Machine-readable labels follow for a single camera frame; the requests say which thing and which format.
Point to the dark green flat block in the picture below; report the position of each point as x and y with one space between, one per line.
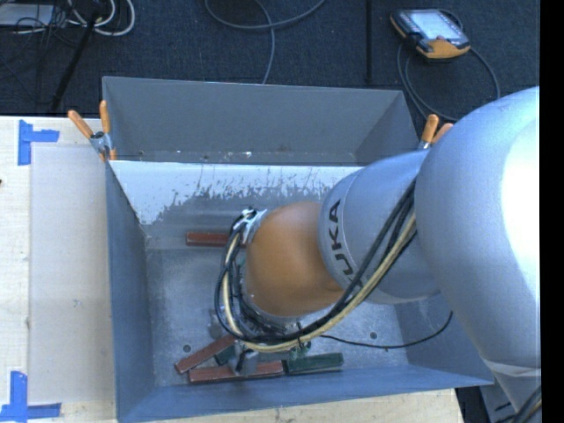
317 363
224 355

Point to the red-brown flat block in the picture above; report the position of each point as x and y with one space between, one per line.
200 356
206 239
211 374

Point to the grey metal bin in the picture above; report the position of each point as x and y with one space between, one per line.
185 289

